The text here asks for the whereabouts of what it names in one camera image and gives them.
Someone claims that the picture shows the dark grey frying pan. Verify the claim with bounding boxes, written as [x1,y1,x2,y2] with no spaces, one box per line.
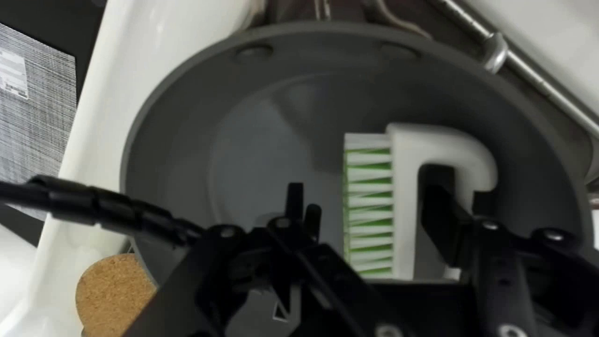
[120,0,595,302]

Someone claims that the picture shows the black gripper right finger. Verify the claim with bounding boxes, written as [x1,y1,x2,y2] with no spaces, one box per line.
[421,167,599,337]

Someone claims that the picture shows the white gas stove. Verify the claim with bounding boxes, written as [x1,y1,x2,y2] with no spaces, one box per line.
[0,0,599,337]

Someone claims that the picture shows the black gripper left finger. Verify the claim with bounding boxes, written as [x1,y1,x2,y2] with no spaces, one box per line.
[123,182,376,337]

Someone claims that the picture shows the oven door handle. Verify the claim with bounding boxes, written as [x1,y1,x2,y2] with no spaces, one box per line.
[436,0,599,139]

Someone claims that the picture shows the white brush green bristles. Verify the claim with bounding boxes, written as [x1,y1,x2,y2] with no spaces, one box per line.
[341,123,500,282]

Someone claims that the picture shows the round cork trivet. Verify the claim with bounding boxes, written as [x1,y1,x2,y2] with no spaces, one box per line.
[73,252,157,337]

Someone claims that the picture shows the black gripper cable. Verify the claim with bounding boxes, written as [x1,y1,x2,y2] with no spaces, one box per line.
[0,175,208,248]

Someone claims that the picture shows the grey checkered cloth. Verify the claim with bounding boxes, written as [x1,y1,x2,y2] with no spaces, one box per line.
[0,21,79,184]

